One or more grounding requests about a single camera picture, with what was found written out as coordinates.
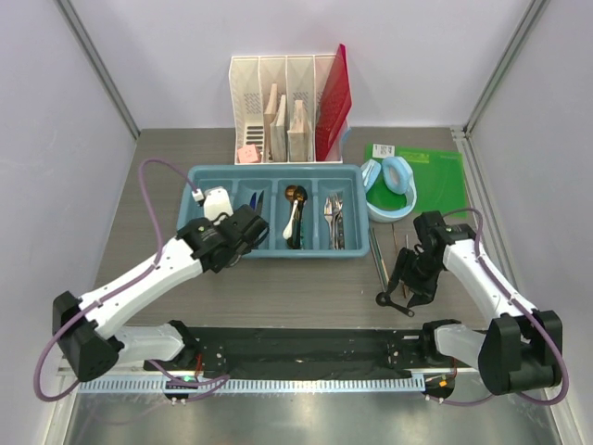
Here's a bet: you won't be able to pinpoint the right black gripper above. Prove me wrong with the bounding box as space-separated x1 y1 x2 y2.
385 247 446 308

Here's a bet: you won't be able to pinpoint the black measuring spoon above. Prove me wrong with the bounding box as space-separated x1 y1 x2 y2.
375 292 415 317

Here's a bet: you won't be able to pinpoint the purple handled utensil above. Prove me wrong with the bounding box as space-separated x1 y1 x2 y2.
249 192 258 210

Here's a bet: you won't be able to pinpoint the thin grey chopstick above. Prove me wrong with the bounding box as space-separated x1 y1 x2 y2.
369 227 388 291

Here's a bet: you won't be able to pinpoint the white ceramic spoon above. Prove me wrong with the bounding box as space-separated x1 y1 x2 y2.
283 199 298 240

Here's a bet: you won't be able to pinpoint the patterned handle fork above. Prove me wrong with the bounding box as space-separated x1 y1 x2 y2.
334 212 345 250

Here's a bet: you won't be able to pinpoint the gold spoon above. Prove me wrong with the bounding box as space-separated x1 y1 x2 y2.
284 185 297 204

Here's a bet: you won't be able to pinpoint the blue plastic cutlery tray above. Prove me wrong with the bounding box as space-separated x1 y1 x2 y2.
189 164 370 259

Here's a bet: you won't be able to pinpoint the black knife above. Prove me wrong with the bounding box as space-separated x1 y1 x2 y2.
255 190 265 215

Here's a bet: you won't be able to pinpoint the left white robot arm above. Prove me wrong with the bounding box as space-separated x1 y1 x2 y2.
53 205 270 382

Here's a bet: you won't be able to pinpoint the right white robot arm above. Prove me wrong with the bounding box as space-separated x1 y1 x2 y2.
375 210 569 403

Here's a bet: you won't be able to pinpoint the pink cube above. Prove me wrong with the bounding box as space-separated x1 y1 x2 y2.
237 145 261 164

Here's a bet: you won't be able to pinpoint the green cutting mat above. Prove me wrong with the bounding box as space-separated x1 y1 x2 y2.
364 144 468 213

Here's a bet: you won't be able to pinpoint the blue headphones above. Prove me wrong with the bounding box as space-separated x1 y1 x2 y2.
360 156 418 223

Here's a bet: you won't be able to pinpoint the wooden board middle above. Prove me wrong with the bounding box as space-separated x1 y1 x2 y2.
270 95 287 162

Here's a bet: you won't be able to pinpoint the wooden board right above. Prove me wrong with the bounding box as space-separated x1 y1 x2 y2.
287 100 309 162

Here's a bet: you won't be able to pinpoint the light wooden board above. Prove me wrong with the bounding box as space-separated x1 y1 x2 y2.
263 83 278 162

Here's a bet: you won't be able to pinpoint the white file organizer rack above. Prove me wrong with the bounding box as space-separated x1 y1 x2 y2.
228 54 350 166

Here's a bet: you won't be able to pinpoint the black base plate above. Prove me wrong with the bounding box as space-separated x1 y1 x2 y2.
160 327 467 381

